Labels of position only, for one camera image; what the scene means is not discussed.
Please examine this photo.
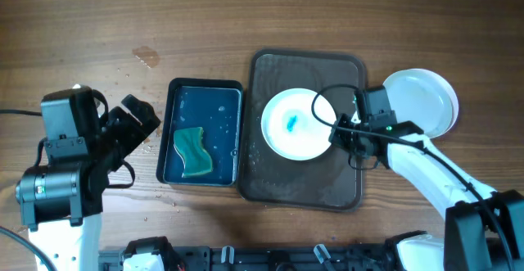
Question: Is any white plate blue smear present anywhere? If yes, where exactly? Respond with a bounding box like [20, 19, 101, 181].
[383, 69, 441, 138]

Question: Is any green yellow sponge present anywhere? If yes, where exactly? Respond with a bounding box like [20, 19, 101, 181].
[174, 127, 213, 178]

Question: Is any white plate blue dot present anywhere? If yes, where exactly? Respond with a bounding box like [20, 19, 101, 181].
[260, 88, 337, 160]

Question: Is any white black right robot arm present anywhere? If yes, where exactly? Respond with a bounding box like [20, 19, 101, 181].
[329, 114, 523, 270]

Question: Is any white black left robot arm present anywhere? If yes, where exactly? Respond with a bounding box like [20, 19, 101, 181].
[16, 88, 160, 270]

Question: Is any black water basin tray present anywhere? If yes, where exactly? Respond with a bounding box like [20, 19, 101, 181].
[156, 78, 243, 187]

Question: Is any dark brown serving tray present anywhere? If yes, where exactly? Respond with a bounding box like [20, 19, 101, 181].
[237, 48, 368, 212]

